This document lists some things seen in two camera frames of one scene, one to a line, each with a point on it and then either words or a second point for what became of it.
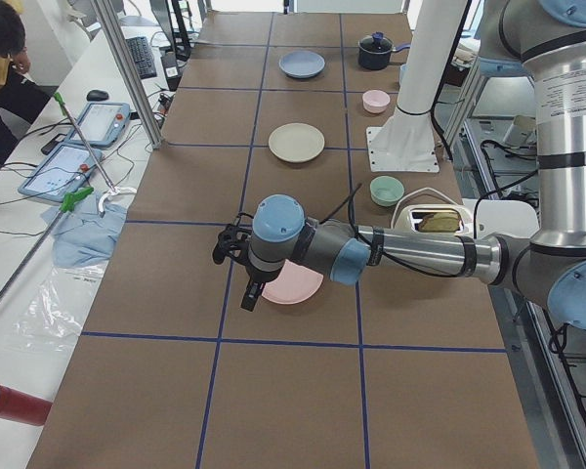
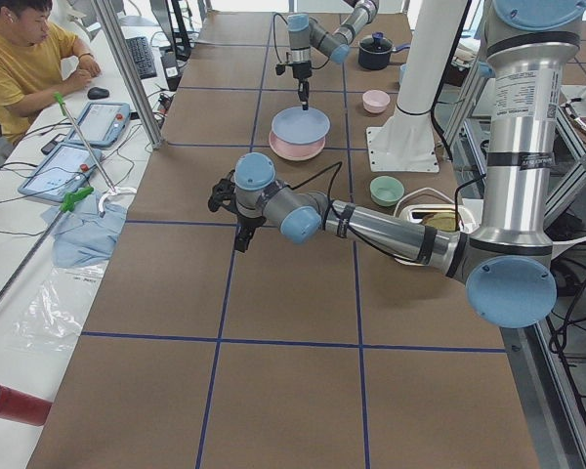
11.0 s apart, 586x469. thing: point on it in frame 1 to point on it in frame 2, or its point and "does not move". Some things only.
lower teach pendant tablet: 65,168 does not move
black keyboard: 143,57 does not move
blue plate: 302,63 to 299,126
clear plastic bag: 56,313 does not move
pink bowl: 375,101 does not move
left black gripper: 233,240 to 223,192
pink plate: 294,282 to 296,151
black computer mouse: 97,95 does not move
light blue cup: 401,70 does not move
